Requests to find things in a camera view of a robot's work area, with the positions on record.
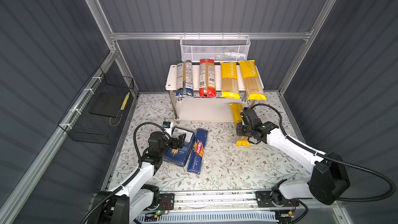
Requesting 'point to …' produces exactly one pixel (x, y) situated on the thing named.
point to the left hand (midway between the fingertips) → (177, 133)
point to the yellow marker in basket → (125, 101)
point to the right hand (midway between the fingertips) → (240, 128)
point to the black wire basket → (93, 117)
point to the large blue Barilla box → (179, 156)
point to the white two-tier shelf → (201, 109)
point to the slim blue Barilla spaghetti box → (195, 164)
